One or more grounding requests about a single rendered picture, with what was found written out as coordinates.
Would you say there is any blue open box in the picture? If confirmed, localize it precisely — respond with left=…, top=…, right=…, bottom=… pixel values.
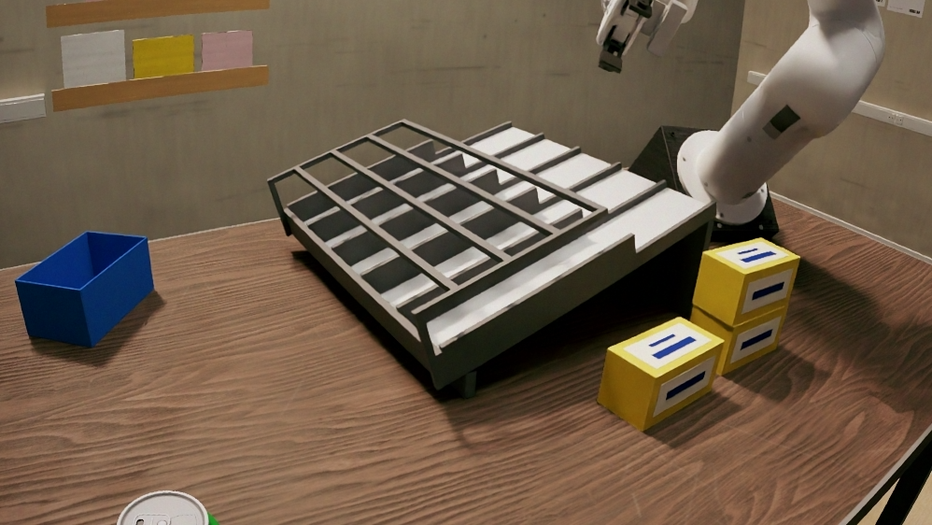
left=15, top=232, right=154, bottom=348

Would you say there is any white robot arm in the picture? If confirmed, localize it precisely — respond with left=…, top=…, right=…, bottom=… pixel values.
left=640, top=0, right=885, bottom=225

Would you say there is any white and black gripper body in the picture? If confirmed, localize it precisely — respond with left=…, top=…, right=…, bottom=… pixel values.
left=596, top=0, right=648, bottom=55

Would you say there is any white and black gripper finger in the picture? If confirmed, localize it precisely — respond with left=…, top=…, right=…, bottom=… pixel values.
left=623, top=0, right=653, bottom=19
left=598, top=25, right=626, bottom=74

